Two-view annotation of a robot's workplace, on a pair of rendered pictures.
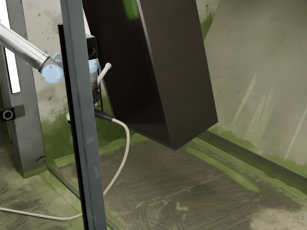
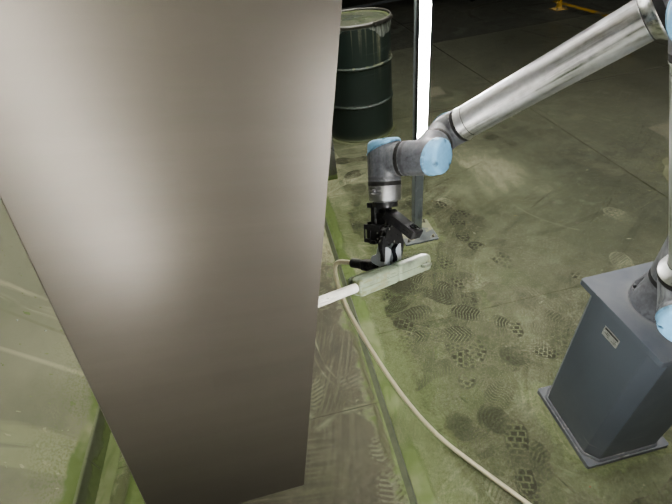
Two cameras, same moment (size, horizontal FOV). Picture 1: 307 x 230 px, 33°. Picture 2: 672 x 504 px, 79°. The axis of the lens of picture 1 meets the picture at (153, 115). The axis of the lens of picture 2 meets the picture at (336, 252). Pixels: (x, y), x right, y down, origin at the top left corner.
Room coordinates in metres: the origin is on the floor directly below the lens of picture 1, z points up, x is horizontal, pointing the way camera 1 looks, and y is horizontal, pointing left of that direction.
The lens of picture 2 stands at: (3.42, 0.58, 1.58)
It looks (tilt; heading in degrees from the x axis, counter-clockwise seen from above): 41 degrees down; 206
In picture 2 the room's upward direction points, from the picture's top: 8 degrees counter-clockwise
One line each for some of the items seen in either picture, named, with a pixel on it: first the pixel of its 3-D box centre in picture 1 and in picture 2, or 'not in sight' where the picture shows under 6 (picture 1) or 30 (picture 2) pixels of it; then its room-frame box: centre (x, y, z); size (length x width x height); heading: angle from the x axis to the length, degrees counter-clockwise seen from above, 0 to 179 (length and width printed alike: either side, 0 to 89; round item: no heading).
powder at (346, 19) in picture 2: not in sight; (352, 19); (0.16, -0.56, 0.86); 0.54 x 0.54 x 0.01
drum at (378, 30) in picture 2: not in sight; (357, 77); (0.17, -0.55, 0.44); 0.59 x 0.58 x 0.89; 46
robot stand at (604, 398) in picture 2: not in sight; (627, 369); (2.44, 1.09, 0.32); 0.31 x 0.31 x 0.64; 32
